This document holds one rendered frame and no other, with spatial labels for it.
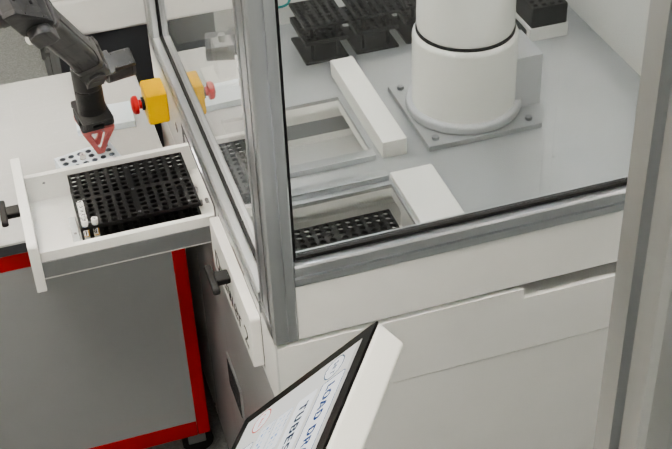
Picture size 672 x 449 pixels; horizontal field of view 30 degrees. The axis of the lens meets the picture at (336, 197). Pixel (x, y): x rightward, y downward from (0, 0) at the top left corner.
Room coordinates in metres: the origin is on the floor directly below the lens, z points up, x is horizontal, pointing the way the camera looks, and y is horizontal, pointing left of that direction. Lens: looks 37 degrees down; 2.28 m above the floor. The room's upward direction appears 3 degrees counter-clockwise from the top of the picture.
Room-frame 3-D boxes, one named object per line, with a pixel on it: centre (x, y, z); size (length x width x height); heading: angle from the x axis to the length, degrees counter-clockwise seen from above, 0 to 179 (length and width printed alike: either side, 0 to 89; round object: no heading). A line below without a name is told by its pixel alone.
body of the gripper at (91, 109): (2.18, 0.49, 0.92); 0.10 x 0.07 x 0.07; 23
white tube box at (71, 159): (2.16, 0.51, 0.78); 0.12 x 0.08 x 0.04; 119
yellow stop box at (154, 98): (2.25, 0.38, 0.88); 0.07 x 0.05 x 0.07; 16
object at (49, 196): (1.91, 0.37, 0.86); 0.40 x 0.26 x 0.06; 106
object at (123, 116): (2.36, 0.51, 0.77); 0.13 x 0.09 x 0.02; 104
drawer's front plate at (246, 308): (1.64, 0.18, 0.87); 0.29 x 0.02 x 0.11; 16
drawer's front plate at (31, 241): (1.85, 0.57, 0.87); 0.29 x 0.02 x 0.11; 16
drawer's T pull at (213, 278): (1.63, 0.20, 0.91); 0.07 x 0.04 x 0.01; 16
